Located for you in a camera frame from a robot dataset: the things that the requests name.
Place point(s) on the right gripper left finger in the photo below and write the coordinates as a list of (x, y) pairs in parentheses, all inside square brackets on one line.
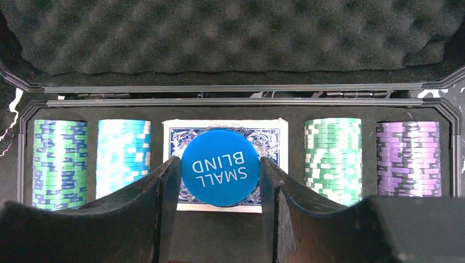
[(133, 224)]

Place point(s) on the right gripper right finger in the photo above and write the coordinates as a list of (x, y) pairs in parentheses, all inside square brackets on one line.
[(302, 226)]

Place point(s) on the blue small blind button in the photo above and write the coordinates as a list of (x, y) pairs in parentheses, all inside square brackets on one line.
[(220, 167)]

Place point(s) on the black poker set case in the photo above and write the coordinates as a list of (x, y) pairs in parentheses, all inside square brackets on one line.
[(213, 59)]

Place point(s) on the light blue chip stack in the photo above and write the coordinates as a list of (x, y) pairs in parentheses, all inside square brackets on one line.
[(123, 153)]

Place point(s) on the purple chip stack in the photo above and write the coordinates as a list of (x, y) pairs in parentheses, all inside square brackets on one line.
[(408, 159)]

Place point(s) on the green white chip stack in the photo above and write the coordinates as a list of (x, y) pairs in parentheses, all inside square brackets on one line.
[(333, 158)]

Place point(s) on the green blue chip stack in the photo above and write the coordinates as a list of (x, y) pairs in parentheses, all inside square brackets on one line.
[(60, 154)]

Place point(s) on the blue card deck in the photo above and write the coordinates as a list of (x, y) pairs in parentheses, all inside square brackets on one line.
[(269, 138)]

